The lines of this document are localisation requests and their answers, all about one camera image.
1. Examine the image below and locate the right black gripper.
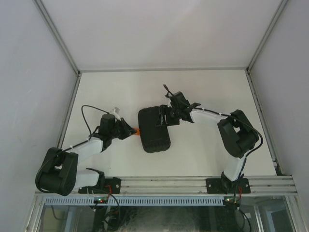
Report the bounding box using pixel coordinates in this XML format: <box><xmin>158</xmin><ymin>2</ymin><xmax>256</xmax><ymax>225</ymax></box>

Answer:
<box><xmin>157</xmin><ymin>105</ymin><xmax>181</xmax><ymax>127</ymax></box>

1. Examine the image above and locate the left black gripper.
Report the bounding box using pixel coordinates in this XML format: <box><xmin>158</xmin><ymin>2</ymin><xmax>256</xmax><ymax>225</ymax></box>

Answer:
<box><xmin>109</xmin><ymin>117</ymin><xmax>136</xmax><ymax>140</ymax></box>

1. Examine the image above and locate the black plastic tool case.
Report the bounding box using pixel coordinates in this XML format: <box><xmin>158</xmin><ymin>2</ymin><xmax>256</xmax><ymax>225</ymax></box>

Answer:
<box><xmin>138</xmin><ymin>106</ymin><xmax>171</xmax><ymax>153</ymax></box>

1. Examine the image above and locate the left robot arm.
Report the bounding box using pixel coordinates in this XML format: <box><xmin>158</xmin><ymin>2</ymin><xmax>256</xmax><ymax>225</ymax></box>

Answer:
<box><xmin>35</xmin><ymin>114</ymin><xmax>137</xmax><ymax>196</ymax></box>

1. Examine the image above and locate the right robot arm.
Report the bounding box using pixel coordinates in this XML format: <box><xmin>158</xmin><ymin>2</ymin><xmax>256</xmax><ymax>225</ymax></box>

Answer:
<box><xmin>156</xmin><ymin>90</ymin><xmax>262</xmax><ymax>193</ymax></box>

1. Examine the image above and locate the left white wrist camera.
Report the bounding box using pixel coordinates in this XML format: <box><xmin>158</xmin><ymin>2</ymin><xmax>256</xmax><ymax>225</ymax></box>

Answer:
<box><xmin>110</xmin><ymin>107</ymin><xmax>121</xmax><ymax>120</ymax></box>

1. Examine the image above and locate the left camera black cable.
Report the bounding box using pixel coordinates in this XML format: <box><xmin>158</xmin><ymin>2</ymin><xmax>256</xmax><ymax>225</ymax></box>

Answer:
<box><xmin>81</xmin><ymin>104</ymin><xmax>111</xmax><ymax>136</ymax></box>

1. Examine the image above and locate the camera black cable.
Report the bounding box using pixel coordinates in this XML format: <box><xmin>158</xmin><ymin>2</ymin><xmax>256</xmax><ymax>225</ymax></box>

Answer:
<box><xmin>163</xmin><ymin>84</ymin><xmax>263</xmax><ymax>160</ymax></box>
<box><xmin>81</xmin><ymin>104</ymin><xmax>111</xmax><ymax>136</ymax></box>

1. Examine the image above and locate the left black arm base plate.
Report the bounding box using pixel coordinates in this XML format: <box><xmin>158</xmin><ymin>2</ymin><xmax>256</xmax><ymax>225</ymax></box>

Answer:
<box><xmin>74</xmin><ymin>168</ymin><xmax>121</xmax><ymax>194</ymax></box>

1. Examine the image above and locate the blue slotted cable duct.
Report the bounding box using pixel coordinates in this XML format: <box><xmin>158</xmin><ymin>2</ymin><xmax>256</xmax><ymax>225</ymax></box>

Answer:
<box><xmin>44</xmin><ymin>196</ymin><xmax>224</xmax><ymax>206</ymax></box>

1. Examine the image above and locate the right camera black cable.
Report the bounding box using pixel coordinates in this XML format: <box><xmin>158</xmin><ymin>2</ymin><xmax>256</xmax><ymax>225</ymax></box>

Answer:
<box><xmin>163</xmin><ymin>84</ymin><xmax>263</xmax><ymax>160</ymax></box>

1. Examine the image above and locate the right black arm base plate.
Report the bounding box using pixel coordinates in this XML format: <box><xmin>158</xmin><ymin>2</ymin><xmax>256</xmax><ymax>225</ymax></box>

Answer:
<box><xmin>206</xmin><ymin>178</ymin><xmax>251</xmax><ymax>194</ymax></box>

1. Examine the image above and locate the aluminium front rail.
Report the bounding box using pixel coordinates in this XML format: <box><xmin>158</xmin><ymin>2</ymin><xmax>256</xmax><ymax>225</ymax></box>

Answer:
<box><xmin>35</xmin><ymin>175</ymin><xmax>298</xmax><ymax>196</ymax></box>

